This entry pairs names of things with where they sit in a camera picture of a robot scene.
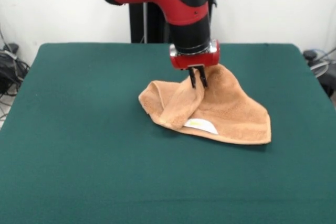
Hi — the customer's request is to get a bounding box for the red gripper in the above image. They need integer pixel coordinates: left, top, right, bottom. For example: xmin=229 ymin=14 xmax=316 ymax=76
xmin=169 ymin=39 xmax=221 ymax=89

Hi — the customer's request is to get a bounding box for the black cable bundle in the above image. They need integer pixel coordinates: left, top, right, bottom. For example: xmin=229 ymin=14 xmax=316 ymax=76
xmin=0 ymin=42 xmax=31 ymax=98

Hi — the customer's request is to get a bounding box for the dark green table cloth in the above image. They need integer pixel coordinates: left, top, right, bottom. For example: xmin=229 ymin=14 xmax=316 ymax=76
xmin=0 ymin=42 xmax=336 ymax=224

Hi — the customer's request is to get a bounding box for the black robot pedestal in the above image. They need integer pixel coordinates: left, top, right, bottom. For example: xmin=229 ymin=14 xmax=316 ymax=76
xmin=128 ymin=0 xmax=219 ymax=44

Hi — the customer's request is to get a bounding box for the orange terry towel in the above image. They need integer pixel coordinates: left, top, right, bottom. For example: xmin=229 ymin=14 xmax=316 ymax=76
xmin=138 ymin=63 xmax=271 ymax=146

